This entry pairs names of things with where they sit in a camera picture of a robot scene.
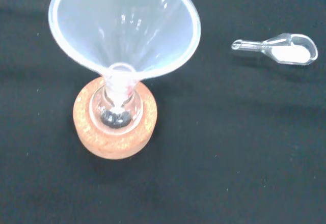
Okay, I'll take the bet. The translucent plastic funnel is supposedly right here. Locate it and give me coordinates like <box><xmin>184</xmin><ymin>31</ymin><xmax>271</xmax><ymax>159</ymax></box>
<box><xmin>48</xmin><ymin>0</ymin><xmax>202</xmax><ymax>82</ymax></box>

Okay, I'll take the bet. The small round-bottom glass flask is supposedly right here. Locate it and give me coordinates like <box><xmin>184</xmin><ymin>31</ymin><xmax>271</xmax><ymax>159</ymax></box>
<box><xmin>89</xmin><ymin>63</ymin><xmax>144</xmax><ymax>136</ymax></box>

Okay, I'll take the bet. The black cloth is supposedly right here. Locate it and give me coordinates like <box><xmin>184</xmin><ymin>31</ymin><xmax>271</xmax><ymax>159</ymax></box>
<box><xmin>0</xmin><ymin>0</ymin><xmax>326</xmax><ymax>224</ymax></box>

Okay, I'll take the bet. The cork ring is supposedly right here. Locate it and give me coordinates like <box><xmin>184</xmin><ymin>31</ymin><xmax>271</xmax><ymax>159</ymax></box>
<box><xmin>72</xmin><ymin>77</ymin><xmax>158</xmax><ymax>161</ymax></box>

